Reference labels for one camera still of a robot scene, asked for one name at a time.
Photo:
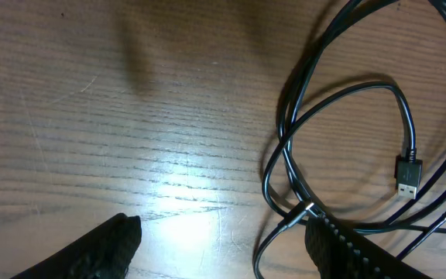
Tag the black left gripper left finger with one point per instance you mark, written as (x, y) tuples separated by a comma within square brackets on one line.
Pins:
[(103, 253)]

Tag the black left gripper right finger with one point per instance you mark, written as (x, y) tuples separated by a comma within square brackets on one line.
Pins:
[(339, 252)]

